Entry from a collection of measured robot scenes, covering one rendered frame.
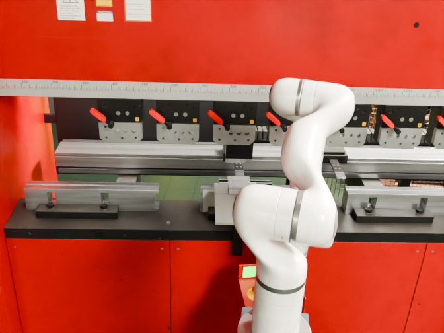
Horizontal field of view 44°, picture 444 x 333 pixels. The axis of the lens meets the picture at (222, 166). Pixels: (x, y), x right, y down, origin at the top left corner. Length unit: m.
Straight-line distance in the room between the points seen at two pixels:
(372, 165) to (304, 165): 1.17
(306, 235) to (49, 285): 1.30
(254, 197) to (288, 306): 0.29
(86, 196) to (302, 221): 1.13
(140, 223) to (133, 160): 0.36
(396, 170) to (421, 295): 0.53
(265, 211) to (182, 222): 0.91
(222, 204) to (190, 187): 2.06
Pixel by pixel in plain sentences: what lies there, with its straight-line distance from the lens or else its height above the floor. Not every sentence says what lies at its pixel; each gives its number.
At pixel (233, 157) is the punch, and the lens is 2.03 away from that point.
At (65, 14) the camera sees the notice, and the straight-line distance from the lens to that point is 1.86.
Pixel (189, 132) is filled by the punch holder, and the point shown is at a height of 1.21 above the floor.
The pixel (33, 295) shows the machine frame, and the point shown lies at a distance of 2.31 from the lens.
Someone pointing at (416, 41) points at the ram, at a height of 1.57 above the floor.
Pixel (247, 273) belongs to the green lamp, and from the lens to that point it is 1.95.
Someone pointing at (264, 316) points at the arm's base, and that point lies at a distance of 1.36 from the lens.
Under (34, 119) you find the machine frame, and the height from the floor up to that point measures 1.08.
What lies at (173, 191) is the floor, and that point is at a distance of 3.95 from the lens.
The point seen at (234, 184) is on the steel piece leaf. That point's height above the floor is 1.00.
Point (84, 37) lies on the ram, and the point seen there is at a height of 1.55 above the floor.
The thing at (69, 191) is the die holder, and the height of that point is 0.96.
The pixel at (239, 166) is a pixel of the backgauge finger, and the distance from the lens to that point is 2.18.
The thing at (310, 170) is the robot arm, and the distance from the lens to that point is 1.26.
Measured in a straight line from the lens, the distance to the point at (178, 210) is 2.13.
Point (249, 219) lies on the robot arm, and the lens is 1.20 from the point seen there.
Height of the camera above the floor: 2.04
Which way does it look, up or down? 28 degrees down
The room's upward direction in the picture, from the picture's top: 2 degrees clockwise
